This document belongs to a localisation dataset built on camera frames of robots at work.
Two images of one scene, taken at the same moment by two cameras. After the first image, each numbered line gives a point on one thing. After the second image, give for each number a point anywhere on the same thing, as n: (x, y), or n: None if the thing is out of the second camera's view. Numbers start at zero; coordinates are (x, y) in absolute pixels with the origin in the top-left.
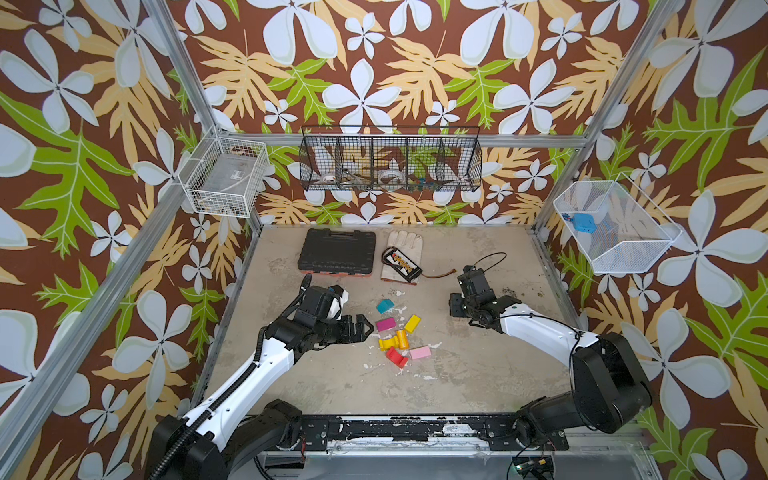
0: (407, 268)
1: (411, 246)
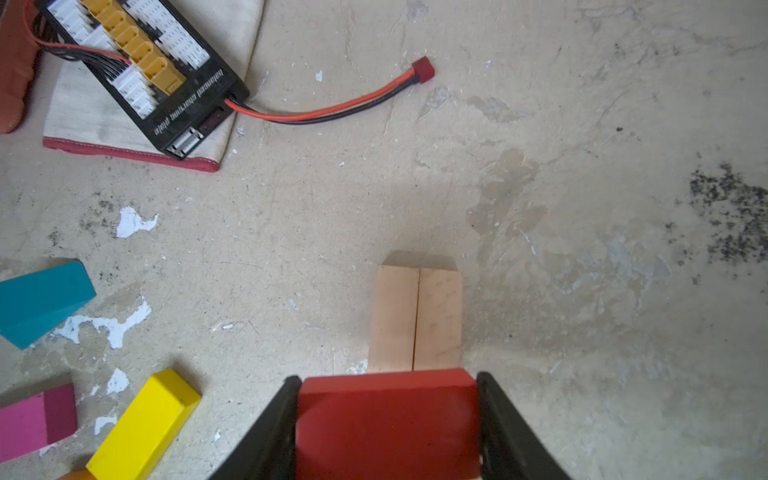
0: (173, 79)
1: (81, 113)
